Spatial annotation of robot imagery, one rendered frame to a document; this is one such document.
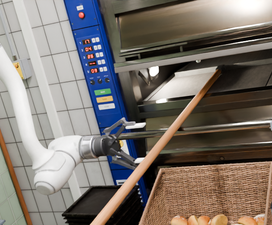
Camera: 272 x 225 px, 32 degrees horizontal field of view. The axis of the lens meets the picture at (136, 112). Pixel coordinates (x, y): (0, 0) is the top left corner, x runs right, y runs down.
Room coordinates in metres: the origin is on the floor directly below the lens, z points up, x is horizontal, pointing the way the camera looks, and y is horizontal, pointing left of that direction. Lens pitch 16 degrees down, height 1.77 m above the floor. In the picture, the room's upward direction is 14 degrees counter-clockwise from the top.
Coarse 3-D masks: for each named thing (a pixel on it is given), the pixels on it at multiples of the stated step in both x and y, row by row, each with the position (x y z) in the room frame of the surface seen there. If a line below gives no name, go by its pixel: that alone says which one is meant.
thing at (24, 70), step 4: (12, 60) 2.52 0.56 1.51; (16, 60) 2.47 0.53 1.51; (20, 60) 2.44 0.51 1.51; (24, 60) 2.46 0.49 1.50; (20, 64) 2.43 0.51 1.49; (24, 64) 2.45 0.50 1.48; (28, 64) 2.48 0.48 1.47; (16, 68) 2.44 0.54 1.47; (20, 68) 2.43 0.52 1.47; (24, 68) 2.45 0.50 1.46; (28, 68) 2.47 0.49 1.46; (20, 72) 2.43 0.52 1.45; (24, 72) 2.44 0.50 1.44; (28, 72) 2.47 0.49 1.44; (20, 76) 2.44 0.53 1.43; (24, 76) 2.43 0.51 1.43; (28, 76) 2.46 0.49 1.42
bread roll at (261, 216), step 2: (260, 214) 1.89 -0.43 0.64; (262, 214) 1.89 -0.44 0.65; (264, 214) 1.88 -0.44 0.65; (256, 216) 1.90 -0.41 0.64; (258, 216) 1.89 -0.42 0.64; (260, 216) 1.88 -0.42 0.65; (262, 216) 1.87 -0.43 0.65; (254, 218) 1.90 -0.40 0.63; (256, 218) 1.88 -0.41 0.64; (258, 218) 1.88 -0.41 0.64; (260, 218) 1.87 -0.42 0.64; (262, 218) 1.87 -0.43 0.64; (256, 220) 1.88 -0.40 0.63; (258, 220) 1.87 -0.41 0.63; (260, 220) 1.87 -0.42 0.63; (262, 220) 1.86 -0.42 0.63; (258, 222) 1.87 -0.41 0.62; (260, 222) 1.86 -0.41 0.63; (262, 222) 1.86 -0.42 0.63; (258, 224) 1.87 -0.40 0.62; (260, 224) 1.86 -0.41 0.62; (262, 224) 1.86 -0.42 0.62
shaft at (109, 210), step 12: (216, 72) 2.38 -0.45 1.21; (192, 108) 1.92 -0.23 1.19; (180, 120) 1.78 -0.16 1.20; (168, 132) 1.66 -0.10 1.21; (156, 144) 1.57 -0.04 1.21; (156, 156) 1.50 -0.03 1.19; (144, 168) 1.41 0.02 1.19; (132, 180) 1.33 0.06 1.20; (120, 192) 1.26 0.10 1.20; (108, 204) 1.20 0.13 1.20; (108, 216) 1.16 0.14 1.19
